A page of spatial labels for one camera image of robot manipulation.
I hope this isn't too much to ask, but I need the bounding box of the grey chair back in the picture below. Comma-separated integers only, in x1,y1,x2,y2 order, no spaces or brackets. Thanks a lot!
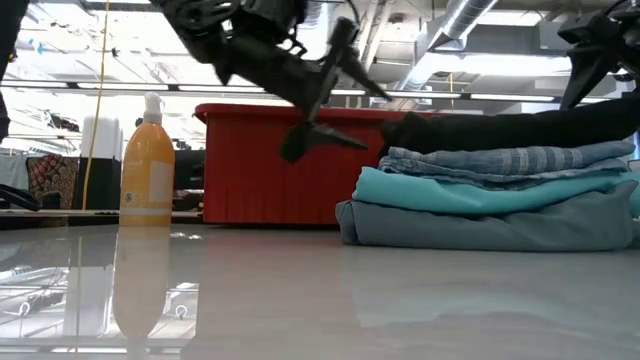
0,154,29,190

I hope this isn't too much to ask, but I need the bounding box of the yellow hanging cable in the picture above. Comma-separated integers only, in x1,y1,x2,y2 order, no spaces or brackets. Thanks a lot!
82,0,112,211

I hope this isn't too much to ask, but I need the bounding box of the turquoise shirt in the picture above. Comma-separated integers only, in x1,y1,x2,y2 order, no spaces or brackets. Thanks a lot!
351,166,640,218

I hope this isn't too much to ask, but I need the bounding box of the white cylinder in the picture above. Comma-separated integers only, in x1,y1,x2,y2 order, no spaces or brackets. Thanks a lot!
81,114,124,160

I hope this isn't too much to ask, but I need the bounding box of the grey-green garment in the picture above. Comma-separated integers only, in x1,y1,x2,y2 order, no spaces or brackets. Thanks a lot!
334,180,640,253

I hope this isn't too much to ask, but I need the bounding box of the black curved bar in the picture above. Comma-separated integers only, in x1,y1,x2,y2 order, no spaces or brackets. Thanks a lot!
0,182,45,212

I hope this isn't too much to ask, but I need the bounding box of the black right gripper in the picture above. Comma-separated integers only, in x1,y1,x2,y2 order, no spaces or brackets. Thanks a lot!
556,0,640,111

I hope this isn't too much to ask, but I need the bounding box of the orange spray bottle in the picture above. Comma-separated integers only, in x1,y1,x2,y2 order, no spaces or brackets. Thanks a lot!
118,92,176,228

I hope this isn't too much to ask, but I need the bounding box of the ribbed silver ceiling duct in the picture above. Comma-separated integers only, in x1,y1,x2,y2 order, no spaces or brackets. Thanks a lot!
294,0,335,61

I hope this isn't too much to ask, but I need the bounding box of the black box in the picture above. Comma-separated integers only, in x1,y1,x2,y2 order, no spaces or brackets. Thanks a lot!
173,149,206,192
73,156,123,211

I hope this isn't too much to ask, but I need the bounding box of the colourful patterned cloth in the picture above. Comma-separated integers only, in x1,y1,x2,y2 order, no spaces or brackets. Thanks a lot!
25,153,81,211

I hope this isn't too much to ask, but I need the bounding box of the black garment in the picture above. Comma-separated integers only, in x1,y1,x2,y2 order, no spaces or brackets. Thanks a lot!
380,94,640,155

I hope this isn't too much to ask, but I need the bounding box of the red plastic laundry bin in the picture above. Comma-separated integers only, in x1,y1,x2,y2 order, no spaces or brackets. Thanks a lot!
192,103,451,226

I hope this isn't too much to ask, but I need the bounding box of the grey striped garment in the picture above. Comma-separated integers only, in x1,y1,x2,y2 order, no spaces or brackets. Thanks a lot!
377,140,637,192

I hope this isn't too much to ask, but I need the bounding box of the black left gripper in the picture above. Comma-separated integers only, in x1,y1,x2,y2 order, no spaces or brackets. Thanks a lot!
214,17,394,164

